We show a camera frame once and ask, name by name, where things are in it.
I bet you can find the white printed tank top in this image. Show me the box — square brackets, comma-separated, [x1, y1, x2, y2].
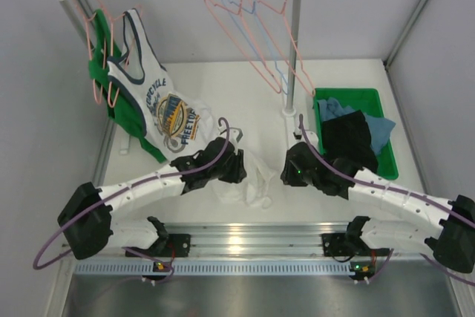
[108, 8, 217, 161]

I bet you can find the pink hanger holding printed top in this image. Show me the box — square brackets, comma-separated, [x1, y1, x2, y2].
[91, 0, 144, 107]

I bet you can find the blue wire hanger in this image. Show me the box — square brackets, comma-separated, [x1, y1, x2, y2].
[244, 0, 287, 94]

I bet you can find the green plastic bin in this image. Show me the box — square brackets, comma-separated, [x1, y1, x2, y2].
[313, 88, 399, 180]

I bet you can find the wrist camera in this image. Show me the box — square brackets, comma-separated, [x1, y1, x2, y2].
[219, 127, 243, 146]
[292, 129, 319, 148]

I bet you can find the pink hanger near right post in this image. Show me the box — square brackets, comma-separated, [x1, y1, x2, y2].
[249, 0, 315, 99]

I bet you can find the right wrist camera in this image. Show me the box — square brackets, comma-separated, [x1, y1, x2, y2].
[292, 129, 319, 148]

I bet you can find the plain white tank top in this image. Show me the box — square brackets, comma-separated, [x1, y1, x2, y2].
[244, 151, 276, 210]

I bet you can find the green tank top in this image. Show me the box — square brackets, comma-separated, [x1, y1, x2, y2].
[88, 9, 166, 163]

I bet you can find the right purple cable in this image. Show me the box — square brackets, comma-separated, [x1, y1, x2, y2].
[298, 114, 475, 288]

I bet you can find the blue garment in bin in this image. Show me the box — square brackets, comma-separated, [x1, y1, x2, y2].
[318, 97, 396, 156]

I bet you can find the aluminium mounting rail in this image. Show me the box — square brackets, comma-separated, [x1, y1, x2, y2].
[61, 222, 457, 277]

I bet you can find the pink wire hanger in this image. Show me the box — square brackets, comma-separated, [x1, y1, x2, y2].
[203, 0, 283, 94]

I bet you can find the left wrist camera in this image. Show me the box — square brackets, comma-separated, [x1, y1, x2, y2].
[219, 127, 243, 146]

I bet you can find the pink hanger far left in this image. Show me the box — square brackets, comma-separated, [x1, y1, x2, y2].
[72, 0, 103, 105]

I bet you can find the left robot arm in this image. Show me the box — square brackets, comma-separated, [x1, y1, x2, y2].
[58, 137, 246, 260]

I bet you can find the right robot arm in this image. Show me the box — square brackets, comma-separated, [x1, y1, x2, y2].
[281, 142, 474, 273]

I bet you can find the black garment in bin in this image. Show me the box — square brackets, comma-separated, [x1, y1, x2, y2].
[321, 111, 379, 173]

